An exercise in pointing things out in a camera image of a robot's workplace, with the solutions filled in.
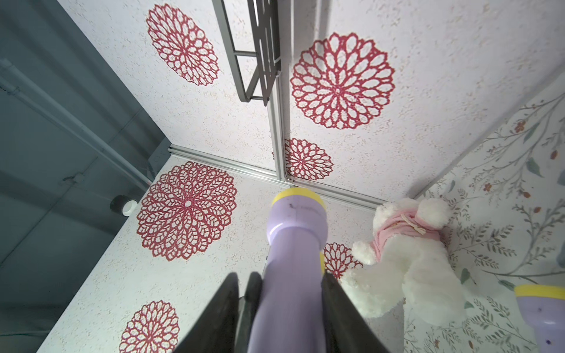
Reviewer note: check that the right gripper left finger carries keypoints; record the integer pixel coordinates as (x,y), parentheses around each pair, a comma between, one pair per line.
(215,329)

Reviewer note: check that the black wall shelf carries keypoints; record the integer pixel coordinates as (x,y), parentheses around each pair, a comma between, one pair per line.
(267,53)

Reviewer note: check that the white plush toy pink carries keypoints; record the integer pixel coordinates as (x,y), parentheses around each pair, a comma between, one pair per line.
(406,261)

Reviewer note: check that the purple flashlight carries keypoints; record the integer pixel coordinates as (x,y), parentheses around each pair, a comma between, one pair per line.
(290,315)
(542,308)

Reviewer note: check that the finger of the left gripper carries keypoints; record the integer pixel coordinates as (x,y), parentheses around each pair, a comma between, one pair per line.
(248,306)

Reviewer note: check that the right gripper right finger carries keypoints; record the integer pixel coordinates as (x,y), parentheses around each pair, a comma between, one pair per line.
(345,329)

